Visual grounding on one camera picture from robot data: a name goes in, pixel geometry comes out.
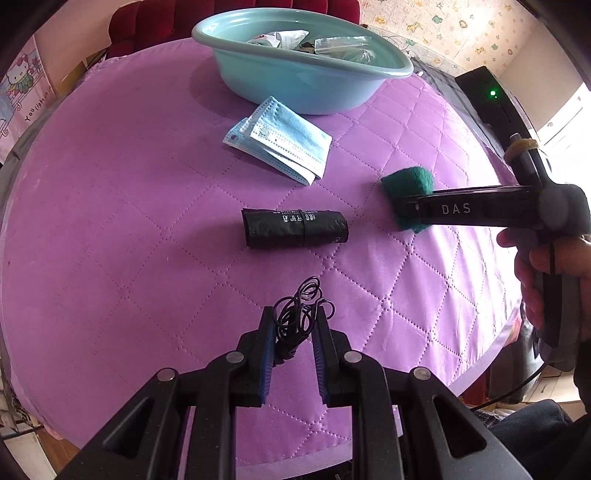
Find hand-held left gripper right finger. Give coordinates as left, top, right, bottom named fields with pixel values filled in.
left=310, top=309, right=522, bottom=480

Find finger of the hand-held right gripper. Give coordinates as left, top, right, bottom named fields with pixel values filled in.
left=396, top=184, right=540, bottom=228

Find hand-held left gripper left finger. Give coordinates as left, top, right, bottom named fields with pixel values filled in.
left=58, top=305, right=278, bottom=480

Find bundle of black hair ties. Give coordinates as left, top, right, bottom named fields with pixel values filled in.
left=272, top=276, right=337, bottom=358

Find green scouring pad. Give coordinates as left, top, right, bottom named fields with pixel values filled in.
left=381, top=166, right=435, bottom=234

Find teal plastic basin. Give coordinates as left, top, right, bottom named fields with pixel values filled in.
left=191, top=9, right=415, bottom=116

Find person's right hand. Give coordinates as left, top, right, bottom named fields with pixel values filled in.
left=496, top=230, right=591, bottom=331

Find black rolled bag bundle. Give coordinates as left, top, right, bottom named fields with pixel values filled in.
left=242, top=208, right=350, bottom=249

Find clear plastic bag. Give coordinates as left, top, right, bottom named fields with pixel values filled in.
left=314, top=36, right=384, bottom=63

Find blue face mask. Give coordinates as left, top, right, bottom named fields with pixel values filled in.
left=249, top=96, right=333, bottom=178
left=222, top=117, right=319, bottom=186

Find white packet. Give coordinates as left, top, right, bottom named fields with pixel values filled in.
left=247, top=28, right=311, bottom=51

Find person's dark trouser leg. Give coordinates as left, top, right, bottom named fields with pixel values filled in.
left=489, top=399, right=591, bottom=480

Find red tufted sofa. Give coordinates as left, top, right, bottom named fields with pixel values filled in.
left=109, top=0, right=361, bottom=58

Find black cable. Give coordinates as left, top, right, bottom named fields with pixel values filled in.
left=466, top=351, right=550, bottom=409

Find pink cartoon wall poster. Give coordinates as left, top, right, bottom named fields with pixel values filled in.
left=0, top=37, right=61, bottom=162

